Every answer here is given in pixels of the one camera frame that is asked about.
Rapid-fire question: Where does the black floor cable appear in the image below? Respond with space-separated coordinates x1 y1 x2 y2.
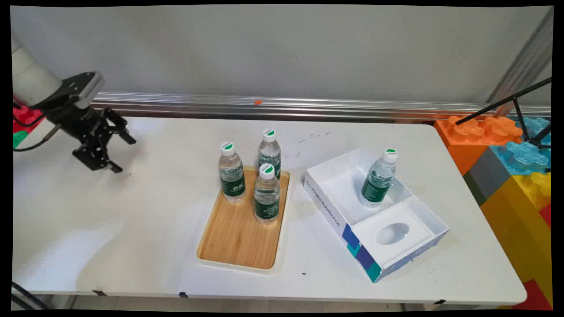
11 282 50 311

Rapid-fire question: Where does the orange giant toy brick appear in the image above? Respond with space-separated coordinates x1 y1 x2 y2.
434 115 524 177

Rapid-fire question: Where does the aluminium frame post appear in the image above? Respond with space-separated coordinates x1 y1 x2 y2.
486 8 554 107

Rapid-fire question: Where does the aluminium frame rail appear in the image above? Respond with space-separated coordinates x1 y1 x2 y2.
90 92 551 122

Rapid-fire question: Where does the grey giant toy brick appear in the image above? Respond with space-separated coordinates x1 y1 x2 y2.
463 146 514 207

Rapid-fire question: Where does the yellow giant toy brick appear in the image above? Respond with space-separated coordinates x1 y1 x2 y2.
480 171 554 307

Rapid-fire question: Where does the blue giant toy brick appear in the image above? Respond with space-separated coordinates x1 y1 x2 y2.
489 116 552 176

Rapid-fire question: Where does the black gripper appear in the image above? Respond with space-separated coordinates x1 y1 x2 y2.
46 100 137 173

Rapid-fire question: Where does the wooden tray with cream rim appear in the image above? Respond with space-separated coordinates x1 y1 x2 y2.
195 165 291 275

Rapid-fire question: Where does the black tripod stand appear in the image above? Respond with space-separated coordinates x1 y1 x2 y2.
455 77 553 149

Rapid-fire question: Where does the white open cardboard box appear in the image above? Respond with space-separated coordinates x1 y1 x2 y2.
304 147 451 284

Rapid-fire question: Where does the green label water bottle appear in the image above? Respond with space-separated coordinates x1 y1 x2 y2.
360 148 399 209
219 141 247 203
258 128 282 179
253 164 281 225

